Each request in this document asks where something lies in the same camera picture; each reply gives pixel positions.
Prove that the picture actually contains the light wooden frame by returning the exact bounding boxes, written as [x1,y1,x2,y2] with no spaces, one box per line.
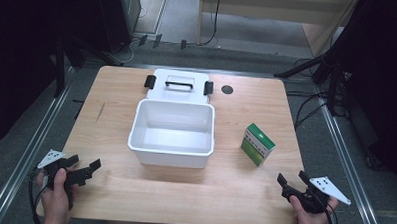
[196,0,360,60]

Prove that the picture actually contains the green and white carton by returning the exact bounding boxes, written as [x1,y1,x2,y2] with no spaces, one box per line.
[240,122,277,169]

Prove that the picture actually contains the white plastic storage box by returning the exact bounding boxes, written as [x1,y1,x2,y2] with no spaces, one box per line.
[127,97,218,170]

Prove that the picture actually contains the black cabinet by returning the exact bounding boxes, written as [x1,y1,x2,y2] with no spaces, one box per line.
[92,0,143,56]

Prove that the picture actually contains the person's left hand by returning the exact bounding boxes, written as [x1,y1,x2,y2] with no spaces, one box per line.
[33,165,83,224]

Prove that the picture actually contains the black hanging cable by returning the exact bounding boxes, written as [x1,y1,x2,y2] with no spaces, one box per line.
[198,0,223,48]

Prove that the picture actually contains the person's right hand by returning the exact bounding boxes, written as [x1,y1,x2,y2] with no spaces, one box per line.
[288,193,340,224]

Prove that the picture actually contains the black floor cables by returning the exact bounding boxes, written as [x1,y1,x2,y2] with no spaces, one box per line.
[284,56,352,133]

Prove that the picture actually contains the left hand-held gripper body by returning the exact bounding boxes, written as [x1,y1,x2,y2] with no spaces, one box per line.
[35,148,94,212]

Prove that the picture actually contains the black tripod stand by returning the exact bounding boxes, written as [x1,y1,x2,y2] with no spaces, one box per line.
[271,44,353,118]

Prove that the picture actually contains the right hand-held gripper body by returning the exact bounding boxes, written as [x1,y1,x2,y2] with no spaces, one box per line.
[280,174,353,217]

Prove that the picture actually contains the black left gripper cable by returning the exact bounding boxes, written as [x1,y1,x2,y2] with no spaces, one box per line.
[26,165,49,224]

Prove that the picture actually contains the metal floor rail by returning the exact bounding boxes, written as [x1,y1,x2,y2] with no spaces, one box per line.
[0,63,77,224]
[311,85,390,224]

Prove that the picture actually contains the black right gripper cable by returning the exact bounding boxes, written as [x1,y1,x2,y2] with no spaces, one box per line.
[324,202,339,224]

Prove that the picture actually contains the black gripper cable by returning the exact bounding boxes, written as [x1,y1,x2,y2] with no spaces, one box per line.
[26,165,49,224]
[324,202,339,224]

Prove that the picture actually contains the white box lid black handle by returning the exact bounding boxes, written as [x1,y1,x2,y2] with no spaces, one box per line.
[143,67,216,107]

